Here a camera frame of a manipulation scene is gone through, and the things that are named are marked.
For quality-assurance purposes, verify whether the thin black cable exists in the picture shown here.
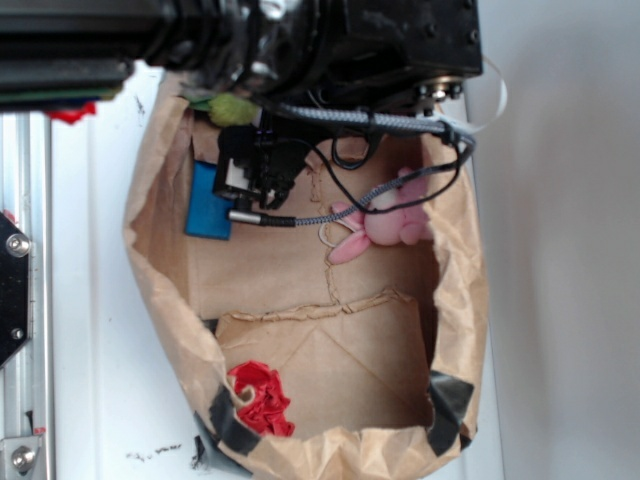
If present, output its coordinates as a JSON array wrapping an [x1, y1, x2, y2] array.
[[279, 124, 464, 215]]

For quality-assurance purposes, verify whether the brown paper bag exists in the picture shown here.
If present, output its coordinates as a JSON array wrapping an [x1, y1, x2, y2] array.
[[124, 74, 488, 479]]

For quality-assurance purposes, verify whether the aluminium frame rail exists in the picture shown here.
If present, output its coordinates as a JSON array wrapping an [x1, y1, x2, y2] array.
[[1, 113, 55, 479]]

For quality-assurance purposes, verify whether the pink plush bunny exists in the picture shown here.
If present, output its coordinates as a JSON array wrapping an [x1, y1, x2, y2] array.
[[319, 177, 433, 265]]

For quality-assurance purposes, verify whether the green plush animal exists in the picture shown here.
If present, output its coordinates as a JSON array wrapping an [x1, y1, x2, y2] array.
[[185, 93, 260, 128]]

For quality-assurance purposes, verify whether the blue rectangular block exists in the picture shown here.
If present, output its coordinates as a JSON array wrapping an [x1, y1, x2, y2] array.
[[185, 161, 233, 240]]

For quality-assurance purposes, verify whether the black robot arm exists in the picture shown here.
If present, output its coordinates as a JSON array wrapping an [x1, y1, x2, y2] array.
[[1, 1, 483, 209]]

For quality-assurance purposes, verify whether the white plastic tray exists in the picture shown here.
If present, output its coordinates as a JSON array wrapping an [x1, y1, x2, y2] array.
[[48, 64, 506, 480]]

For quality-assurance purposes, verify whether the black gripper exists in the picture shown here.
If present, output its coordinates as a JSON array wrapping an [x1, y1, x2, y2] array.
[[214, 125, 309, 210]]

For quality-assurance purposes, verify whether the red crumpled paper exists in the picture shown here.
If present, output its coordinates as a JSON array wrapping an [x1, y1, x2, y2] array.
[[228, 360, 295, 437]]

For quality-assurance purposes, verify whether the black mounting bracket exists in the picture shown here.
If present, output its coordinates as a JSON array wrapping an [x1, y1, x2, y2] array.
[[0, 212, 32, 368]]

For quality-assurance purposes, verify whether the grey braided cable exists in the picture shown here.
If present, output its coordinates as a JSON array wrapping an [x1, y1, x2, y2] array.
[[227, 102, 479, 230]]

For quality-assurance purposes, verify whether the silver corner bracket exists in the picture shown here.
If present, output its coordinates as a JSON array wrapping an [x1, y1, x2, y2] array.
[[1, 435, 42, 480]]

